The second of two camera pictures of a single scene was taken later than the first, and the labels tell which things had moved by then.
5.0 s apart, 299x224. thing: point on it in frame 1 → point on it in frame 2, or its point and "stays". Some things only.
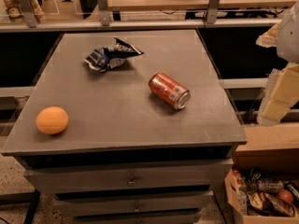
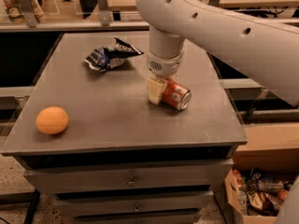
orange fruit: (51, 119) stays
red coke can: (169, 91) stays
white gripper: (289, 36) → (165, 65)
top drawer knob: (132, 182) stays
